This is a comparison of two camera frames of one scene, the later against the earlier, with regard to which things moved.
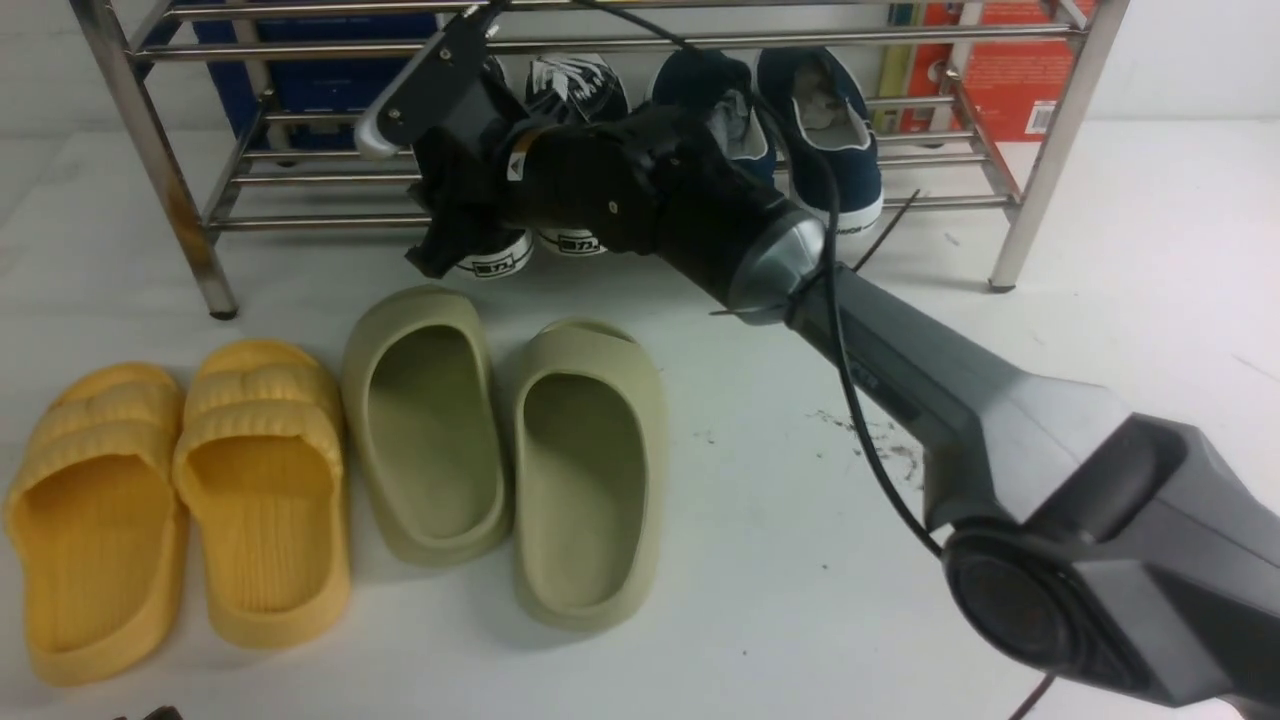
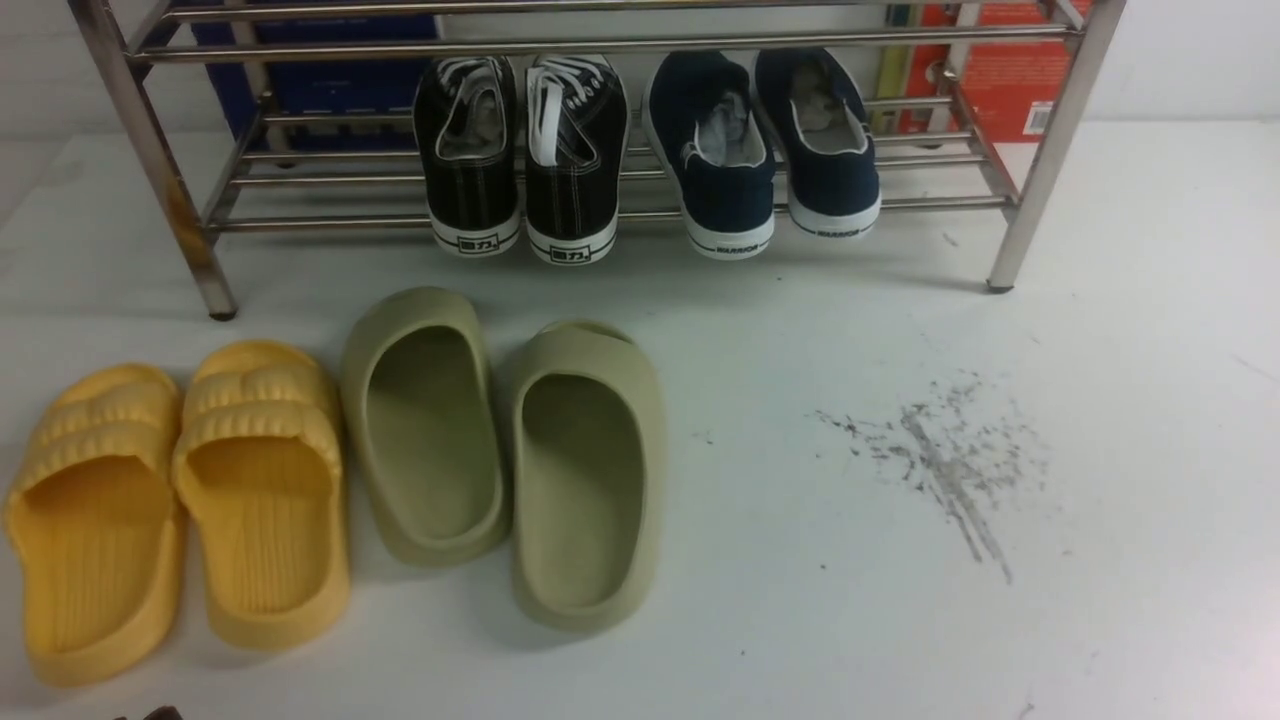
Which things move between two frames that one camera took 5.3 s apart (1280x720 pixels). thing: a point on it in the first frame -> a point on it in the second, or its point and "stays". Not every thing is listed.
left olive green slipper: [423, 385] stays
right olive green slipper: [588, 473] stays
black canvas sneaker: [506, 250] -> [465, 111]
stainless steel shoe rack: [282, 119] stays
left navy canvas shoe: [711, 89] stays
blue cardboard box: [447, 84] -> [324, 86]
